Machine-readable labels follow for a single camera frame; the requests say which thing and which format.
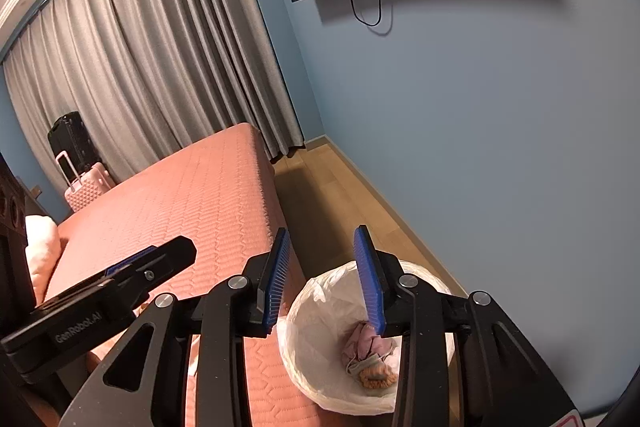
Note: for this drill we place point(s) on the pink pillow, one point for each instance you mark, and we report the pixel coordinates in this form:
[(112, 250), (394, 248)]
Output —
[(42, 257)]

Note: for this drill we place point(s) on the pink quilted bed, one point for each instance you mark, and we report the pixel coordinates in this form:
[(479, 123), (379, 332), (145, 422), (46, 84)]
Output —
[(175, 207)]

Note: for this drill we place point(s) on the pink suitcase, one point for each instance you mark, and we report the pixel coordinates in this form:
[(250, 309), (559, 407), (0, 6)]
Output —
[(90, 189)]

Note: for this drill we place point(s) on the grey curtain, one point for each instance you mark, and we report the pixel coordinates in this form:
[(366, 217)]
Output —
[(175, 57)]

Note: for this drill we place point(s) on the trash bin with white liner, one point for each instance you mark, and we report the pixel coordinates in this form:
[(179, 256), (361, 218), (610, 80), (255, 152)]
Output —
[(320, 317)]

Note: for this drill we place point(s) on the tan knit sock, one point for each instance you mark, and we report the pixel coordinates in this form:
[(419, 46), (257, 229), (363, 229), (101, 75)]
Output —
[(377, 382)]

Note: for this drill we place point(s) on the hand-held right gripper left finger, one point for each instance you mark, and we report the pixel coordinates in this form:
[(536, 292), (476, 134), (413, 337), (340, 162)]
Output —
[(275, 282)]

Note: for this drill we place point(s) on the grey sock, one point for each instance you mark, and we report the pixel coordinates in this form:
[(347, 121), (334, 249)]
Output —
[(362, 366)]

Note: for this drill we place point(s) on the dark wooden headboard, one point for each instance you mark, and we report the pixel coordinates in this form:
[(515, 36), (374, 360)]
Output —
[(12, 237)]

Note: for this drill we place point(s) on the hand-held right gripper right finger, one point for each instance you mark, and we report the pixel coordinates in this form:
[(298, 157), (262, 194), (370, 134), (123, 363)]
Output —
[(369, 282)]

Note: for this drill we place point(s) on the black suitcase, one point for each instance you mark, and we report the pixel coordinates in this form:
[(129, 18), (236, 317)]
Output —
[(72, 137)]

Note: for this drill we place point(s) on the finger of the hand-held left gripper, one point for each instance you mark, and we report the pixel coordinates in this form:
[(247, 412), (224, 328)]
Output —
[(127, 262), (165, 259)]

